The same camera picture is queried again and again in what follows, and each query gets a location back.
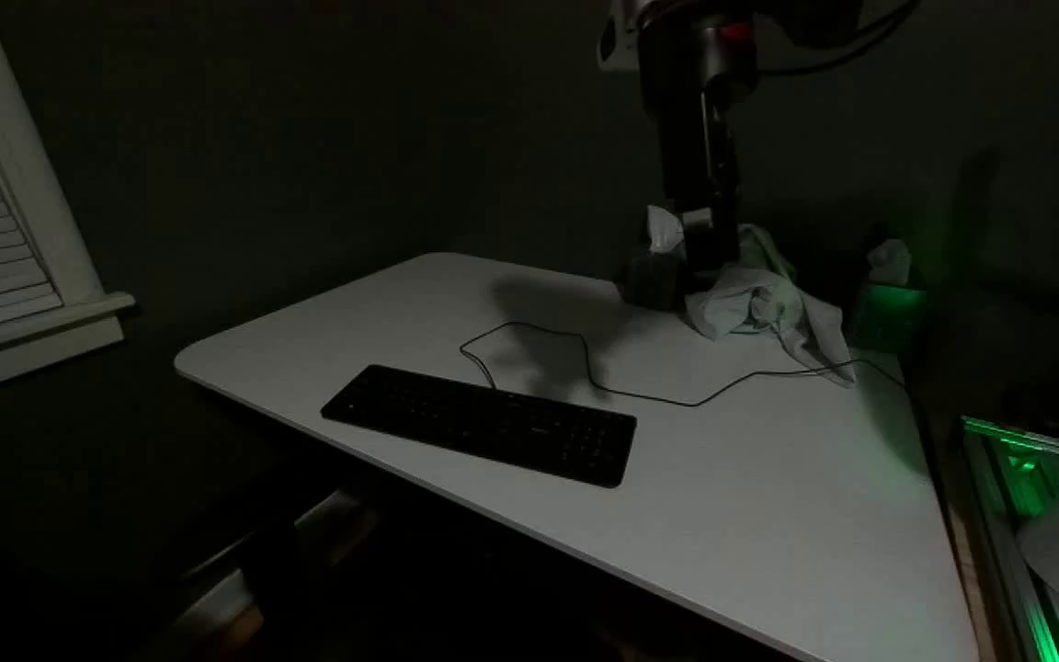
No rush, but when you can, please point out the aluminium frame rail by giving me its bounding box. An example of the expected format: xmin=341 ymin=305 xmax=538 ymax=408
xmin=951 ymin=413 xmax=1059 ymax=662

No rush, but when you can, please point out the green lit bottle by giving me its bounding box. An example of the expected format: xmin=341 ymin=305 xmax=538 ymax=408
xmin=854 ymin=234 xmax=935 ymax=359

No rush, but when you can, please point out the white crumpled cloth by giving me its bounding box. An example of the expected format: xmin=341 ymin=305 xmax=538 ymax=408
xmin=679 ymin=219 xmax=862 ymax=383

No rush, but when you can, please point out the thin black keyboard cable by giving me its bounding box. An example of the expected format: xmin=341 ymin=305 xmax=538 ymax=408
xmin=456 ymin=316 xmax=862 ymax=413

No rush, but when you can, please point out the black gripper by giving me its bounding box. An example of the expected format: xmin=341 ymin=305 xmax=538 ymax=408
xmin=621 ymin=31 xmax=750 ymax=310

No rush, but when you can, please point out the black computer keyboard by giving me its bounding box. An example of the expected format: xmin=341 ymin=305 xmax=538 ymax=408
xmin=319 ymin=359 xmax=641 ymax=491

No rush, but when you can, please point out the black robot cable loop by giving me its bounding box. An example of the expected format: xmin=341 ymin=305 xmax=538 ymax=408
xmin=748 ymin=0 xmax=927 ymax=82

